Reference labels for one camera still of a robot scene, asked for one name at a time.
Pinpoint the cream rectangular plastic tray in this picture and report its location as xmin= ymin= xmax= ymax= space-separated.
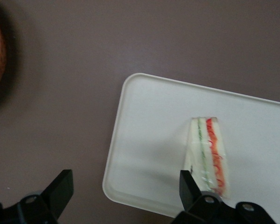
xmin=102 ymin=72 xmax=280 ymax=219

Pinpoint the triangle sandwich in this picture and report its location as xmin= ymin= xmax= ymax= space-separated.
xmin=182 ymin=116 xmax=232 ymax=199

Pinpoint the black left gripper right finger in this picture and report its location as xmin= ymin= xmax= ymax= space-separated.
xmin=174 ymin=170 xmax=276 ymax=224

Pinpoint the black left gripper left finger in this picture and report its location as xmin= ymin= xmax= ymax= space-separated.
xmin=0 ymin=169 xmax=74 ymax=224

